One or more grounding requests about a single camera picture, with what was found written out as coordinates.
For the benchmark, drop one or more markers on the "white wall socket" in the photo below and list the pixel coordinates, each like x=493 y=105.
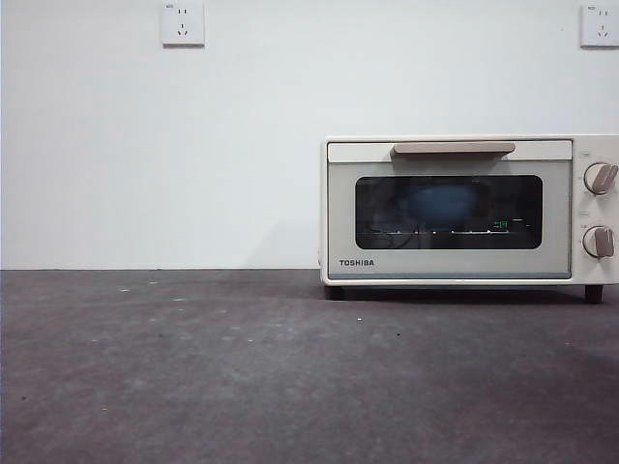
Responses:
x=183 y=24
x=601 y=26

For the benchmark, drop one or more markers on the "beige timer knob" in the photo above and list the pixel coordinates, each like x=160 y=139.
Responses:
x=598 y=241

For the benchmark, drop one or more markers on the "blue ribbed bowl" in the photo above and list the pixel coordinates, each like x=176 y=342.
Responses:
x=442 y=205

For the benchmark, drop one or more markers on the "beige temperature knob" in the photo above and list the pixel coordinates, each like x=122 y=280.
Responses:
x=599 y=179

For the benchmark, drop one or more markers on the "cream toaster oven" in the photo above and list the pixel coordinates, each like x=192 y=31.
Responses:
x=597 y=269

